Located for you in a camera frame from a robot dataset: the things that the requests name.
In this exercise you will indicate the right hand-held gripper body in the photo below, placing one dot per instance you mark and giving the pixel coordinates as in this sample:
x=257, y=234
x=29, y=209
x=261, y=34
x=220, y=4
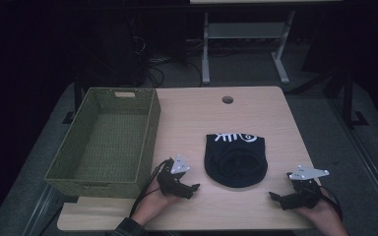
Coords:
x=305, y=196

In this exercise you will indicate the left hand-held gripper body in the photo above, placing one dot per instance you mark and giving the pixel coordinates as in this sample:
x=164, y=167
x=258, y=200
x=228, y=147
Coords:
x=170, y=182

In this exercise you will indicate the black beanie with white print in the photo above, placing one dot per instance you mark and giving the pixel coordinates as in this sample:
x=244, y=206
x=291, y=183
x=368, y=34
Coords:
x=234, y=164

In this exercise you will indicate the green woven basket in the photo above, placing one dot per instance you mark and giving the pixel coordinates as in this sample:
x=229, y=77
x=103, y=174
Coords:
x=111, y=144

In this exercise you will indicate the person's left hand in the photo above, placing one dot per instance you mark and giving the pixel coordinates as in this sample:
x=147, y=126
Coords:
x=151, y=205

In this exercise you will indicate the black metal stand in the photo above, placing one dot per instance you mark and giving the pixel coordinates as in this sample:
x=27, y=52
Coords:
x=347, y=98

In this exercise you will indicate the white metal table frame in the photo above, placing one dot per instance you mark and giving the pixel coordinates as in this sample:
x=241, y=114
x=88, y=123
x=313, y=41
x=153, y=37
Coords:
x=242, y=31

